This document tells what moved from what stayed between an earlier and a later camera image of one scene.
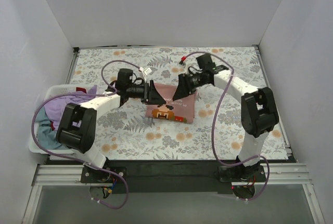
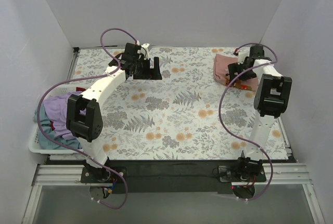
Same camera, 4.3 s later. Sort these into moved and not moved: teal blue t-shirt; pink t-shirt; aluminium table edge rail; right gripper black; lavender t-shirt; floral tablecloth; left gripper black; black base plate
Moved: right gripper black; left gripper black; pink t-shirt
Not moved: black base plate; lavender t-shirt; aluminium table edge rail; floral tablecloth; teal blue t-shirt
